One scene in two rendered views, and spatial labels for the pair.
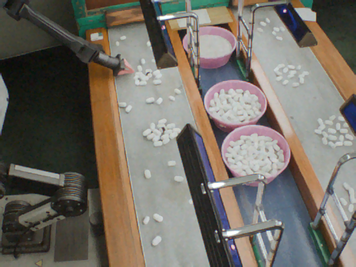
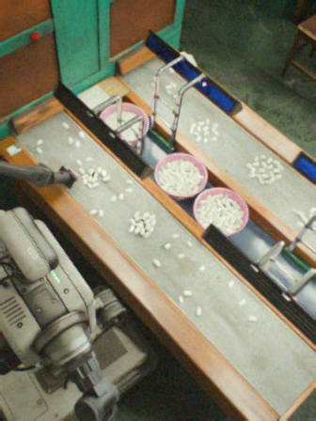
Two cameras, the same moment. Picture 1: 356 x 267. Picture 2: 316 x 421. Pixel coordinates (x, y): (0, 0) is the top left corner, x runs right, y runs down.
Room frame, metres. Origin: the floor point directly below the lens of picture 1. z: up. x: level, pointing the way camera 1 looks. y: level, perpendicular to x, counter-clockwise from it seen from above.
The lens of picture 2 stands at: (0.35, 0.75, 2.65)
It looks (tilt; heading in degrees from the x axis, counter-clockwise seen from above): 60 degrees down; 319
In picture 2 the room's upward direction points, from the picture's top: 8 degrees clockwise
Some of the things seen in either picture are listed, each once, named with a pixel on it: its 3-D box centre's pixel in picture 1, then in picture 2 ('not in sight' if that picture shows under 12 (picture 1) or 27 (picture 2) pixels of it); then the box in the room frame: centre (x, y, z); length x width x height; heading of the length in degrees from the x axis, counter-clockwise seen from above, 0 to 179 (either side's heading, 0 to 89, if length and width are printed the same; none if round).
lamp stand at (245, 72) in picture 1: (261, 34); (176, 105); (1.63, -0.40, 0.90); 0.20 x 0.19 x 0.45; 9
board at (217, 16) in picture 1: (199, 18); (98, 97); (1.99, -0.14, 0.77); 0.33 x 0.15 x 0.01; 99
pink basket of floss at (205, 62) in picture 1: (209, 48); (123, 128); (1.77, -0.17, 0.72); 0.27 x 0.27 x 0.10
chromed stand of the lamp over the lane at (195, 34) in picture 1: (175, 47); (117, 145); (1.57, 0.00, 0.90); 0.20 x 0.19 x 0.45; 9
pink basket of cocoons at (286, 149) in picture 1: (255, 158); (219, 215); (1.06, -0.28, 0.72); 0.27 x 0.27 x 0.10
